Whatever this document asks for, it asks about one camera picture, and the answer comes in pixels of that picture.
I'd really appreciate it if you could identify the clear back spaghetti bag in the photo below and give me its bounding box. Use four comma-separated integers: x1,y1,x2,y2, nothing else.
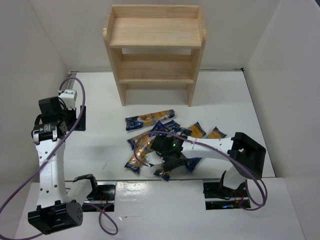
153,168,171,182

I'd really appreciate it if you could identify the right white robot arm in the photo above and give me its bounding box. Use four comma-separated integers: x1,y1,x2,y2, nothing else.
150,132,266,190

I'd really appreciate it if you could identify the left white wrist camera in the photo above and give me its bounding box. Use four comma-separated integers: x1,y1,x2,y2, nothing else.
58,89,78,110

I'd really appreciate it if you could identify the wooden three-tier shelf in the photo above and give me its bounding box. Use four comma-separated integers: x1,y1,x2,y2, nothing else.
103,4,207,106

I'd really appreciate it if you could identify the top spaghetti bag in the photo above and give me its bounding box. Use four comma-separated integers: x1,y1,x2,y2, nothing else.
125,109,176,131

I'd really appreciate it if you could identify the far right spaghetti bag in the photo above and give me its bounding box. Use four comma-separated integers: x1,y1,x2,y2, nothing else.
185,126,227,173

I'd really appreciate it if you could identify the middle spaghetti bag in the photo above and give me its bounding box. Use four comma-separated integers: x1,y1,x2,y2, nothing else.
176,122,206,139

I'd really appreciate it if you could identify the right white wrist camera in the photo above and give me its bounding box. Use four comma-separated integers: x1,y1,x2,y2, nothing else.
145,151,164,167

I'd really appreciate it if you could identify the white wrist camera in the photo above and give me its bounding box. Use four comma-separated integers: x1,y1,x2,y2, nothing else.
145,151,164,167
58,89,78,110

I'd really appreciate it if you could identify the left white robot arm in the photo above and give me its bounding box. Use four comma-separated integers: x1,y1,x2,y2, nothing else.
28,93,98,235

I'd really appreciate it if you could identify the front left spaghetti bag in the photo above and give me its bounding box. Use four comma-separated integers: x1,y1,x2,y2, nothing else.
124,120,176,175

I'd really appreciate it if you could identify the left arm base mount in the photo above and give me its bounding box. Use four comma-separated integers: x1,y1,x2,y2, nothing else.
72,180,116,213

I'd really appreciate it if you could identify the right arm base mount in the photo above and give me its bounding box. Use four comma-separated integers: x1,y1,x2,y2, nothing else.
203,181,251,210

